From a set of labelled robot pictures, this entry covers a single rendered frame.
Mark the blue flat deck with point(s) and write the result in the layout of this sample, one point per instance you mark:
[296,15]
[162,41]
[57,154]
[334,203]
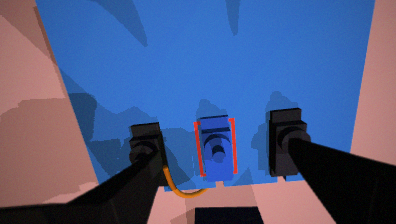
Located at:
[141,73]

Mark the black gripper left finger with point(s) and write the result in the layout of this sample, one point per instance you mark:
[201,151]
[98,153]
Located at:
[126,198]

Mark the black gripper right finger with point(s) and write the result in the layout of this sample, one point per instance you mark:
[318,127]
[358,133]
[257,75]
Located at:
[353,189]

